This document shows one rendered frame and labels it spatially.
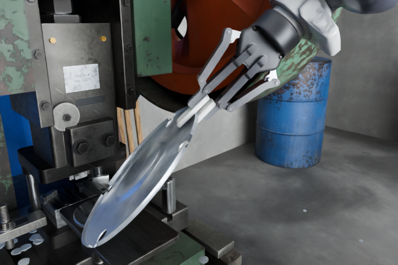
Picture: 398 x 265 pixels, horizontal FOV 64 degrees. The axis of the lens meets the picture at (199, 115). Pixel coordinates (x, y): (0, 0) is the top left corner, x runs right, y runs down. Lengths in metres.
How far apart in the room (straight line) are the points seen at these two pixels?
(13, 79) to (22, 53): 0.04
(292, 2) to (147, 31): 0.32
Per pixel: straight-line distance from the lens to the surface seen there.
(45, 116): 0.63
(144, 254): 0.62
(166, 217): 0.84
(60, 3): 0.73
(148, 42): 0.70
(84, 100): 0.69
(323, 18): 0.50
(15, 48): 0.59
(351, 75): 3.85
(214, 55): 0.51
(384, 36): 3.73
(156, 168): 0.51
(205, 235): 0.88
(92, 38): 0.69
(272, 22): 0.51
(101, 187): 0.85
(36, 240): 0.84
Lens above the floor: 1.17
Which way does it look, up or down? 16 degrees down
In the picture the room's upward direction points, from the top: straight up
